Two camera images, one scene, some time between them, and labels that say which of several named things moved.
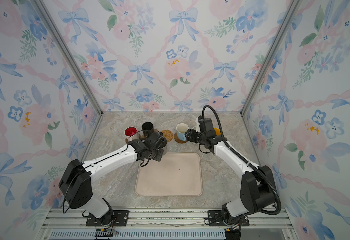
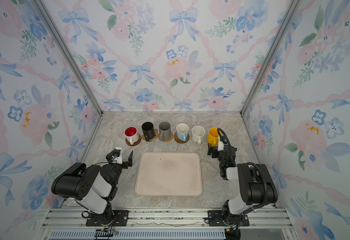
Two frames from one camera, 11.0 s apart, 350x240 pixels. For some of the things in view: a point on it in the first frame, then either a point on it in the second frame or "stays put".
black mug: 147,128 stays put
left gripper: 160,157 → 125,165
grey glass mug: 165,148 → 165,131
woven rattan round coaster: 167,134 stays put
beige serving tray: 177,174 stays put
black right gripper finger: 191,135 → 214,152
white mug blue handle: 181,128 stays put
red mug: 131,133 stays put
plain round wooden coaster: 177,139 stays put
